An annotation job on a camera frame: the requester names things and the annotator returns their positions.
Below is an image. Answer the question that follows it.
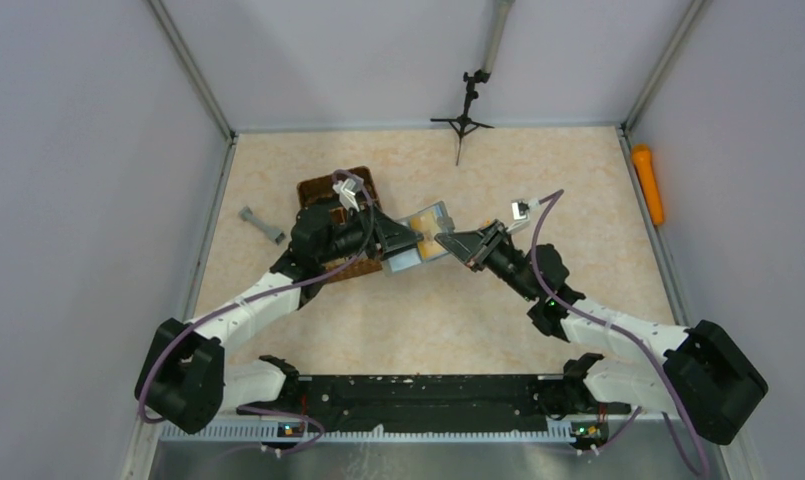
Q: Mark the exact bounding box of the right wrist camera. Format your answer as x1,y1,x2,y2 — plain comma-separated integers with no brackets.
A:
507,198,541,235

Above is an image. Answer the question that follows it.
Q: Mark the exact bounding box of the brown wicker basket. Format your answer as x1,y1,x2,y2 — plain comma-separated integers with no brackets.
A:
297,166,382,283

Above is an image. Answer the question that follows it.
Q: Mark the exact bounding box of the gold credit card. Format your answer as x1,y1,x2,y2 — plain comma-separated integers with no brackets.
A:
410,211,446,261

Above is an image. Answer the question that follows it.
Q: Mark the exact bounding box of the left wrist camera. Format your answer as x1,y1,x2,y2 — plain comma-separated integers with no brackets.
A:
332,175,363,211

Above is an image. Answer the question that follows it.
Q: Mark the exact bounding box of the black camera tripod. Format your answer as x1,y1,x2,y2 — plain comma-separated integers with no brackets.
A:
429,0,515,166

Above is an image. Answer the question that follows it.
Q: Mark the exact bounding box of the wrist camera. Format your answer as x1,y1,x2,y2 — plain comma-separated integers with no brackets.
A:
332,175,363,211
507,198,541,235

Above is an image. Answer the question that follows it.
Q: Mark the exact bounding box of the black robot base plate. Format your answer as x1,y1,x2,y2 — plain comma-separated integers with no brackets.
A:
245,374,631,418

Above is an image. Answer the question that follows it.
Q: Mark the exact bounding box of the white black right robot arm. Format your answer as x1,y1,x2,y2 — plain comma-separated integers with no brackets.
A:
434,220,768,445

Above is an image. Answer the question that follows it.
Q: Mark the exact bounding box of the grey dumbbell-shaped plastic part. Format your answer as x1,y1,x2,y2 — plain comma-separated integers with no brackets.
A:
238,206,287,245

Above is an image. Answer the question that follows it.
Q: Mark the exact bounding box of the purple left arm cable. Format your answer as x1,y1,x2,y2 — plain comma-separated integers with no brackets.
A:
136,170,378,458

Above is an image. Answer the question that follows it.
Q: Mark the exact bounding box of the orange flashlight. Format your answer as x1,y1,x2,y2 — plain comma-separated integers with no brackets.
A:
631,144,665,226

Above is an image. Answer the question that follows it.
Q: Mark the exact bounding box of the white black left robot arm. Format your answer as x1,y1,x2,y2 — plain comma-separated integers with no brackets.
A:
134,205,423,433

